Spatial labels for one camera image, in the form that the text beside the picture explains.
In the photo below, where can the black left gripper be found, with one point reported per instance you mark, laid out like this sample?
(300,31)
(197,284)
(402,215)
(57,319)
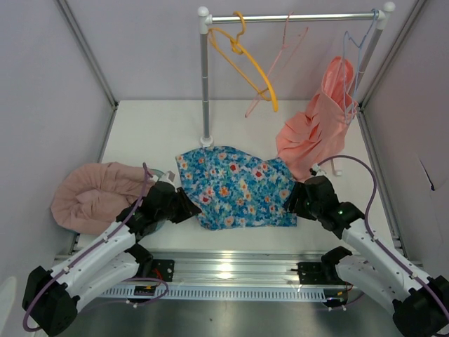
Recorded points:
(187,208)

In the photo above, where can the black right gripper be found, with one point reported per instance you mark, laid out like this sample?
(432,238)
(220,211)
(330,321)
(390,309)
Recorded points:
(298,192)

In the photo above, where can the blue floral garment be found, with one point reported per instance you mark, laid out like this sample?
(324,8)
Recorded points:
(234,189)

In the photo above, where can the salmon pink skirt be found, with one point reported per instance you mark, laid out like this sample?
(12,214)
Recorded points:
(317,133)

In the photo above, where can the dusty pink pleated garment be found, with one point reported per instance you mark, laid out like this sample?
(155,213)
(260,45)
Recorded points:
(92,196)

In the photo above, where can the pink wire hanger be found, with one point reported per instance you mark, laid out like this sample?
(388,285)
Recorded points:
(290,45)

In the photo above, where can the blue wire hanger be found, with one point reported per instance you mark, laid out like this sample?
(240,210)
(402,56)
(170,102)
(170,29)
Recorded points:
(350,74)

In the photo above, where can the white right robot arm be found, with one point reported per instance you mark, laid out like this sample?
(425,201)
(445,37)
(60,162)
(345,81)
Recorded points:
(417,303)

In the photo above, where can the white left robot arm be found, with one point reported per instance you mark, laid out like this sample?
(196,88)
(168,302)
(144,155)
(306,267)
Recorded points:
(53,298)

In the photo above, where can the teal plastic basket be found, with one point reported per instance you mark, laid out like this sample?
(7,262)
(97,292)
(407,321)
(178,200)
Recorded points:
(158,175)

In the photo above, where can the white and silver clothes rack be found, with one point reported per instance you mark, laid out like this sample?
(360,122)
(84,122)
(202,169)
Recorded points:
(234,26)

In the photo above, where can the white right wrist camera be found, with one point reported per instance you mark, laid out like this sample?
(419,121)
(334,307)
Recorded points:
(317,173)

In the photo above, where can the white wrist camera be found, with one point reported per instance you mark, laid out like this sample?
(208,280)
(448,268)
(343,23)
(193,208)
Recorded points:
(170,179)
(317,173)

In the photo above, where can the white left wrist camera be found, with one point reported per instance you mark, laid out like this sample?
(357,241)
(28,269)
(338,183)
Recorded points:
(170,179)

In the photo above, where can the aluminium mounting rail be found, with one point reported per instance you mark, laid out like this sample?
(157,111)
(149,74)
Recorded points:
(235,268)

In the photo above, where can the white slotted cable duct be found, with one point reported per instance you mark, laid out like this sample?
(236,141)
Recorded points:
(177,292)

